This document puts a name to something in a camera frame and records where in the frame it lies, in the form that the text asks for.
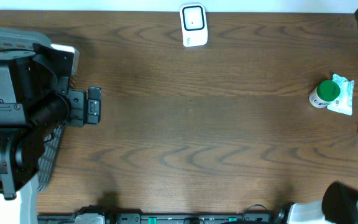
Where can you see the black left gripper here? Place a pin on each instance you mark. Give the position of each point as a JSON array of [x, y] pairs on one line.
[[77, 107]]

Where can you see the green lid white jar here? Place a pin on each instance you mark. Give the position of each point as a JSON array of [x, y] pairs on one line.
[[324, 94]]

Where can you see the teal white snack packet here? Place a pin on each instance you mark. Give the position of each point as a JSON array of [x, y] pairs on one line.
[[343, 103]]

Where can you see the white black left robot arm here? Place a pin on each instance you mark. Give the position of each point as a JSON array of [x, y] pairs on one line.
[[22, 208]]

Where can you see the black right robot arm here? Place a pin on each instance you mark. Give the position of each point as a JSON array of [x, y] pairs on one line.
[[340, 201]]

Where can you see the grey plastic mesh basket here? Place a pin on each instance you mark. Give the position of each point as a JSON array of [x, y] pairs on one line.
[[29, 110]]

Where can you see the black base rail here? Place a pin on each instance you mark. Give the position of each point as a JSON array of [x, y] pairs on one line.
[[166, 218]]

